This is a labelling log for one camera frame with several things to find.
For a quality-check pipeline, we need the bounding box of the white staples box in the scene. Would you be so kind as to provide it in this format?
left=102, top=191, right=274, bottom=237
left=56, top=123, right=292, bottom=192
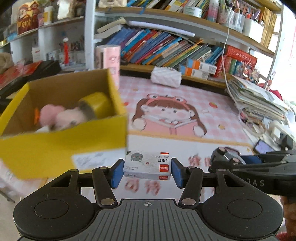
left=123, top=151, right=171, bottom=180

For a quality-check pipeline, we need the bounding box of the yellow tape roll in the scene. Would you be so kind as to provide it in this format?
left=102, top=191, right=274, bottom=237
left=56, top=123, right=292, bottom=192
left=78, top=92, right=114, bottom=120

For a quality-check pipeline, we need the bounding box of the pink plush toy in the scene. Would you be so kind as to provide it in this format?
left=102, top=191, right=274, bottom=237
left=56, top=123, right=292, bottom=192
left=34, top=104, right=88, bottom=131

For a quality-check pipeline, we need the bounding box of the white charger plug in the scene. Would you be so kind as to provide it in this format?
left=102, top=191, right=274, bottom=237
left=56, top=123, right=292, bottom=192
left=35, top=126, right=53, bottom=133

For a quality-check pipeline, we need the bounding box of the black smartphone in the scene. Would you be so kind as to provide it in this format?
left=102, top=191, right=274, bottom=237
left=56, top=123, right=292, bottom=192
left=253, top=140, right=274, bottom=154

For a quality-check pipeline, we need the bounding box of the white power strip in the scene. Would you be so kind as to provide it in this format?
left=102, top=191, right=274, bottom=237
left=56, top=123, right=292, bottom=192
left=268, top=120, right=295, bottom=145

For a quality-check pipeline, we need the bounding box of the clear tape roll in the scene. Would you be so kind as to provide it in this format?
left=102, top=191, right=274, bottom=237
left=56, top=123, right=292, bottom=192
left=245, top=119, right=266, bottom=137

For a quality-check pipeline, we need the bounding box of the stack of papers and notebooks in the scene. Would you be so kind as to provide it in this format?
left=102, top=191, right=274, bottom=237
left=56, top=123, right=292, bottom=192
left=227, top=75, right=295, bottom=123

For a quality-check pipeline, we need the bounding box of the yellow cardboard box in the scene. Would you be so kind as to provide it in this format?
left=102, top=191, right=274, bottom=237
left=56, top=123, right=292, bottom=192
left=1, top=69, right=128, bottom=179

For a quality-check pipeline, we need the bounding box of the orange white box lower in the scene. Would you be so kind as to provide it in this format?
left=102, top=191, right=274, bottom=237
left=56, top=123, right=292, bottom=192
left=179, top=65, right=209, bottom=80

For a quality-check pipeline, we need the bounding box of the orange white box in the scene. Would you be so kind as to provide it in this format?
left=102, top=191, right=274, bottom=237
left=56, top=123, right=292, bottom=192
left=179, top=65, right=209, bottom=80
left=186, top=58, right=217, bottom=74

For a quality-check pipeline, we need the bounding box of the orange white box upper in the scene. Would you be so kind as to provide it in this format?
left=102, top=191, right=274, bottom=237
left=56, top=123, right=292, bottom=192
left=186, top=58, right=217, bottom=74

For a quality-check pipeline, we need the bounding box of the white quilted pouch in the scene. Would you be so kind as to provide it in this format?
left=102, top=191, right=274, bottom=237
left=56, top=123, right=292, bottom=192
left=151, top=67, right=182, bottom=88

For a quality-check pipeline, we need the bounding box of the red dictionary book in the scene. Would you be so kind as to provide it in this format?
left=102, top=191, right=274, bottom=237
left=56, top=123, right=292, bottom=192
left=225, top=45, right=257, bottom=68

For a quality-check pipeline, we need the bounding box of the white bookshelf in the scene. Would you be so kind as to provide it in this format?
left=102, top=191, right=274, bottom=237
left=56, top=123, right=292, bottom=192
left=1, top=1, right=278, bottom=72

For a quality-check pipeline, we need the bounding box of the pink cylinder container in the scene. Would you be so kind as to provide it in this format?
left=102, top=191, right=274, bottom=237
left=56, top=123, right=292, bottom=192
left=95, top=45, right=121, bottom=90

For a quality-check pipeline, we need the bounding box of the black electronic keyboard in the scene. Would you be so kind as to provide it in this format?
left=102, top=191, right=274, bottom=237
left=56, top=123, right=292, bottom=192
left=1, top=60, right=61, bottom=99

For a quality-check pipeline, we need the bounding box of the red plastic bag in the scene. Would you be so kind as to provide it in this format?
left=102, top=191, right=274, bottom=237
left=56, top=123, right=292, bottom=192
left=0, top=61, right=42, bottom=90

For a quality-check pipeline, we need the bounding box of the brown crumpled cloth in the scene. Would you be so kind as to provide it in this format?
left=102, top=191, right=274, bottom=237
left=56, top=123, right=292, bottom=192
left=0, top=52, right=14, bottom=74

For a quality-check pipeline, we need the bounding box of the white lotion bottle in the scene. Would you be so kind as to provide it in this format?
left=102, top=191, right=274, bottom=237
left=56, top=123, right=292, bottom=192
left=43, top=6, right=53, bottom=26

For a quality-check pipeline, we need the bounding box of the fortune god figure box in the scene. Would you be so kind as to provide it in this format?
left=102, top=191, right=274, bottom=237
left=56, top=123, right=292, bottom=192
left=16, top=1, right=41, bottom=35

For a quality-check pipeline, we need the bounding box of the white charging cable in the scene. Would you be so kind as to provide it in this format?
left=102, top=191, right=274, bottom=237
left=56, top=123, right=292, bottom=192
left=222, top=0, right=246, bottom=117

